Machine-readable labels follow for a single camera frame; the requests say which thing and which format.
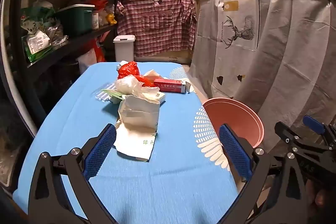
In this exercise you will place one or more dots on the white face mask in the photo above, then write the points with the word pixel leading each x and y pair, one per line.
pixel 121 64

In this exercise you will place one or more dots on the person's right hand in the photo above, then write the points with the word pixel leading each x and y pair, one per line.
pixel 319 199

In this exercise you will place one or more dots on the grey plain curtain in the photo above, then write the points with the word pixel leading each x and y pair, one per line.
pixel 296 56

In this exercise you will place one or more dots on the green storage box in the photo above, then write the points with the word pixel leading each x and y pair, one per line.
pixel 76 20

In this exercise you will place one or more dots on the white pedal bin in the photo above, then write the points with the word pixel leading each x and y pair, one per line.
pixel 124 49

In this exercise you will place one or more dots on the red plaid shirt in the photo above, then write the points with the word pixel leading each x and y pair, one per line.
pixel 157 24

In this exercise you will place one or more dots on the white tissue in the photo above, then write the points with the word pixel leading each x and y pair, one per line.
pixel 126 86

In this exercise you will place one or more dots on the green white packet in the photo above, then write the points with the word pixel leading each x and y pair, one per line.
pixel 105 95

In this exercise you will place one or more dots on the white labelled jar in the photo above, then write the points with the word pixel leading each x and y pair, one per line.
pixel 95 20

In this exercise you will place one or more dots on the white paper bag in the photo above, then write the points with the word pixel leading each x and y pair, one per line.
pixel 139 119

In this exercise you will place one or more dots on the green white food bag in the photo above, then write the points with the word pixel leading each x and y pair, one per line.
pixel 36 45

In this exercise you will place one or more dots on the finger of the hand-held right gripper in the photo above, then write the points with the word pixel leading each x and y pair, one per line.
pixel 313 124
pixel 287 136

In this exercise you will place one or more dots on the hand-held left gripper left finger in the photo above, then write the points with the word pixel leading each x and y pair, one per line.
pixel 101 150

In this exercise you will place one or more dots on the blue printed tablecloth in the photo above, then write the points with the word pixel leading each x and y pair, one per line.
pixel 170 161

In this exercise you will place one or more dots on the black shelf rack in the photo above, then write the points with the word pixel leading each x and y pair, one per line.
pixel 86 36

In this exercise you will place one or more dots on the small white box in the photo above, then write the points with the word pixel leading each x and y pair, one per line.
pixel 160 97

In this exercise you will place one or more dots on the red plastic bag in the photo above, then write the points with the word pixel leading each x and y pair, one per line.
pixel 128 70

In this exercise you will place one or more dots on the white sack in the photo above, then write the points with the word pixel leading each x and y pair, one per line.
pixel 88 60

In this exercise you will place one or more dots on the clear bag of food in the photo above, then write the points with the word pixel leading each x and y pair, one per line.
pixel 56 33

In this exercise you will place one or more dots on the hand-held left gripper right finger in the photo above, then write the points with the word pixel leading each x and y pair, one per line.
pixel 236 153

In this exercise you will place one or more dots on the red medicine box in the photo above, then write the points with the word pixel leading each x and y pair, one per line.
pixel 169 86

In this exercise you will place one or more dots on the pink plastic basin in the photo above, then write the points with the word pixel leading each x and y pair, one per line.
pixel 236 113

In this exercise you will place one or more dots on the white deer print cloth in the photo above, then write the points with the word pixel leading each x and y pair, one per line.
pixel 236 19

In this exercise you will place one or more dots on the red bag on shelf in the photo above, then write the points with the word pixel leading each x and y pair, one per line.
pixel 99 3

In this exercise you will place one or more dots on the green printed plastic bag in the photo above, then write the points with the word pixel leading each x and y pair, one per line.
pixel 34 20

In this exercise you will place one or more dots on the red orange sack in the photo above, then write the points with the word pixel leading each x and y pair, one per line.
pixel 98 52

